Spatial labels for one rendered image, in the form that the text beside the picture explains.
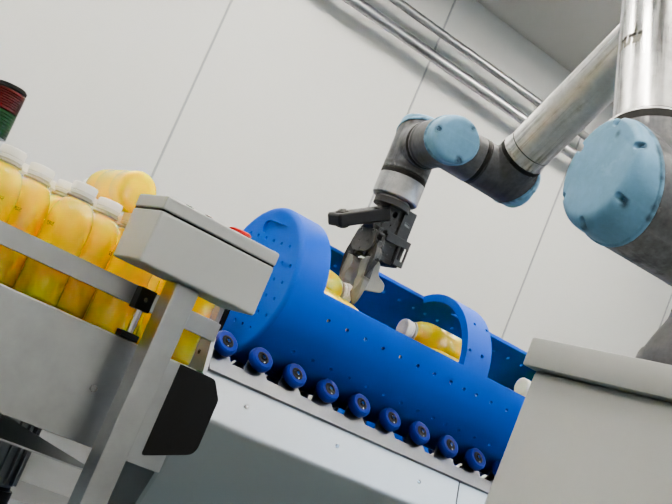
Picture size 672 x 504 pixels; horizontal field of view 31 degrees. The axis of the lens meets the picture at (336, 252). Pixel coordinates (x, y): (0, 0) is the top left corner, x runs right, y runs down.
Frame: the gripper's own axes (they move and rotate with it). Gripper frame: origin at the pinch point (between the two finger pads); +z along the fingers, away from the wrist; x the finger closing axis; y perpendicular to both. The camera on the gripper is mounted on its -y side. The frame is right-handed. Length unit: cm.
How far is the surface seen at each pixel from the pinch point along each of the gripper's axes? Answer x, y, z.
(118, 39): 324, 46, -109
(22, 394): -22, -58, 38
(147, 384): -30, -45, 30
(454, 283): 326, 272, -87
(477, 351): -12.8, 23.8, 0.2
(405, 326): -0.9, 14.9, 0.3
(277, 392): -10.9, -12.2, 22.2
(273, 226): 1.0, -19.0, -5.1
